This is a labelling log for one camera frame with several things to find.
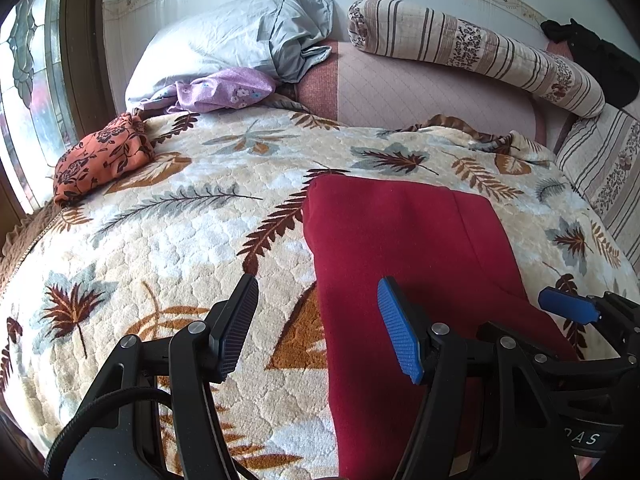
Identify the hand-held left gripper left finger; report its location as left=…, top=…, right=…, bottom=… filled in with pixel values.
left=60, top=274, right=261, bottom=480

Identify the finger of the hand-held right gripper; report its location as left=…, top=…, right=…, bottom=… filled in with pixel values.
left=530, top=352, right=640, bottom=388
left=537, top=286, right=640, bottom=356

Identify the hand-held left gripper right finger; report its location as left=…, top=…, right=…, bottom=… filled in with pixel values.
left=377, top=276, right=576, bottom=480

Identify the red sweater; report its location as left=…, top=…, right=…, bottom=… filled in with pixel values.
left=302, top=174, right=581, bottom=480

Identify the leaf print fleece blanket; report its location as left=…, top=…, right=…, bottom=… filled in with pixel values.
left=0, top=107, right=640, bottom=480

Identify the orange floral cloth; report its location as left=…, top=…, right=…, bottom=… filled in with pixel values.
left=52, top=112, right=157, bottom=208

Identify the brown ruffled bedcover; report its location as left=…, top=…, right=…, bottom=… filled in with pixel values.
left=0, top=200, right=66, bottom=293

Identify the purple floral cloth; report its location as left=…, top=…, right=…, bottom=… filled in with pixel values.
left=135, top=66, right=276, bottom=115

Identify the pink quilted mattress pad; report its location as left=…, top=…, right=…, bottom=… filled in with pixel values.
left=295, top=40, right=551, bottom=147

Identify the black cloth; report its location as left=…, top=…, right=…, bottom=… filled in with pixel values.
left=540, top=17, right=640, bottom=109

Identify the striped floral bolster pillow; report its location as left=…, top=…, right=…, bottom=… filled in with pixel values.
left=347, top=0, right=607, bottom=118

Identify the pale grey pillow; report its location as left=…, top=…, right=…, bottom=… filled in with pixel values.
left=124, top=0, right=336, bottom=111

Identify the patterned glass window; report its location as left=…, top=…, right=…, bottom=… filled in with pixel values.
left=0, top=0, right=76, bottom=213

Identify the black cable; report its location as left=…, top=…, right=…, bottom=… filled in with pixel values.
left=44, top=386, right=173, bottom=480

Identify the wooden window frame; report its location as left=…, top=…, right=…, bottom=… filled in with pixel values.
left=59, top=0, right=123, bottom=128

